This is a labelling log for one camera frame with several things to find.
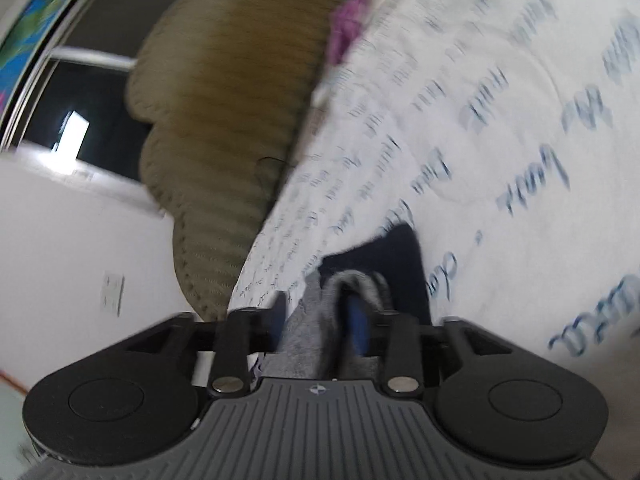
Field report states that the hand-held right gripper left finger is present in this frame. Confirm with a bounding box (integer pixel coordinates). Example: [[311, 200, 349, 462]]
[[125, 290, 290, 397]]

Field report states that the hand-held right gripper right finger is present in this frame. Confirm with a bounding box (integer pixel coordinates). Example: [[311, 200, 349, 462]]
[[345, 294, 506, 397]]

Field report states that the grey and navy sweater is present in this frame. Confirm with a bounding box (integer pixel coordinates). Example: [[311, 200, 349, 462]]
[[260, 222, 436, 382]]

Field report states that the olive padded headboard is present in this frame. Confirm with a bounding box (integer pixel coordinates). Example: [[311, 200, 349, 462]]
[[124, 0, 362, 322]]

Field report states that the white printed bedspread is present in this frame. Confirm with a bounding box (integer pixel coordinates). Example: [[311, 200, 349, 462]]
[[227, 0, 640, 461]]

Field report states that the dark window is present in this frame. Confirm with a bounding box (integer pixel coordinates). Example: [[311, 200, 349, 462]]
[[0, 0, 193, 183]]

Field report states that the purple cloth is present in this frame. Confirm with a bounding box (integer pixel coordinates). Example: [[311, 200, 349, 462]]
[[327, 0, 372, 67]]

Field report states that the colourful printed curtain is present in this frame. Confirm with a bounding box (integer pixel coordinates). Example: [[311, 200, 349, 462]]
[[0, 0, 98, 118]]

